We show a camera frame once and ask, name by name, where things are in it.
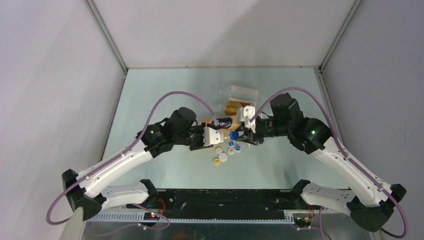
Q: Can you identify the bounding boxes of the orange navy label bottle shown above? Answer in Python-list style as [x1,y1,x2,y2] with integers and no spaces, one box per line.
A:
[202,115,240,131]

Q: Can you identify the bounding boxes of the yellow cap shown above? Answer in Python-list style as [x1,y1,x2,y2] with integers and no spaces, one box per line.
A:
[213,158,221,166]

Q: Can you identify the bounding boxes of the clear bottle far back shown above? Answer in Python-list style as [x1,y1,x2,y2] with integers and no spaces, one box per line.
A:
[218,85,259,102]

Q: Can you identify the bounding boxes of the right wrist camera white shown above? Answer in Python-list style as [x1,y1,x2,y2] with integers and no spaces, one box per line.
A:
[237,105,256,133]

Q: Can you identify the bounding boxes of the solid blue cap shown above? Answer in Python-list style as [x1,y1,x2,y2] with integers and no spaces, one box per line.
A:
[229,131,240,140]

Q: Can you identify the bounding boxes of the grey slotted cable duct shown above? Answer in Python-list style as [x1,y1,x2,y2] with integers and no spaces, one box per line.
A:
[89,211,296,224]

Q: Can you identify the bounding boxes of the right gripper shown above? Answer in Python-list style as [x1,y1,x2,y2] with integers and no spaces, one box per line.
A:
[234,117,290,146]

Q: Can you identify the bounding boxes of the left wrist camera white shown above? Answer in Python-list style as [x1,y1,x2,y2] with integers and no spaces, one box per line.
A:
[203,127,224,147]

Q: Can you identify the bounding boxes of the yellow label bottle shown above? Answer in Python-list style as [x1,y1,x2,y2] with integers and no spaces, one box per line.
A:
[191,145,213,151]

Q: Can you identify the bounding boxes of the red gold label bottle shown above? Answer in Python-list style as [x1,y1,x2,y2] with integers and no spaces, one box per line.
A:
[218,97,256,116]

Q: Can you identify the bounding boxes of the plain white cap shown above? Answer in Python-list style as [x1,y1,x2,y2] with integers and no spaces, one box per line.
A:
[218,152,228,162]

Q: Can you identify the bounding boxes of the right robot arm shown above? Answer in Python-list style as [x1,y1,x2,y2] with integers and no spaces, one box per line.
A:
[248,93,409,237]

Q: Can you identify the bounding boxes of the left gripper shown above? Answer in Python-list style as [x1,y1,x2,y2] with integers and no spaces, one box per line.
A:
[174,122,214,152]

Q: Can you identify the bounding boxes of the white grey printed cap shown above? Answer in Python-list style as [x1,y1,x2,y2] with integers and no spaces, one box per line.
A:
[227,147,235,155]

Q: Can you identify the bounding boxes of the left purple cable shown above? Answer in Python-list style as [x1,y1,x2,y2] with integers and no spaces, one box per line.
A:
[45,91,220,227]

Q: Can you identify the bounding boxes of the crushed blue label bottle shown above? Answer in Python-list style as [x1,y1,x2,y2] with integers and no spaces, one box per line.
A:
[223,129,246,142]

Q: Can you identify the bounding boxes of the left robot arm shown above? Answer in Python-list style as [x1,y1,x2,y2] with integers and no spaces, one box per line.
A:
[61,107,224,221]

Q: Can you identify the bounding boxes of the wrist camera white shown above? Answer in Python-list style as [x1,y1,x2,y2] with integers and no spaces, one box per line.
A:
[237,105,256,133]
[203,127,224,147]

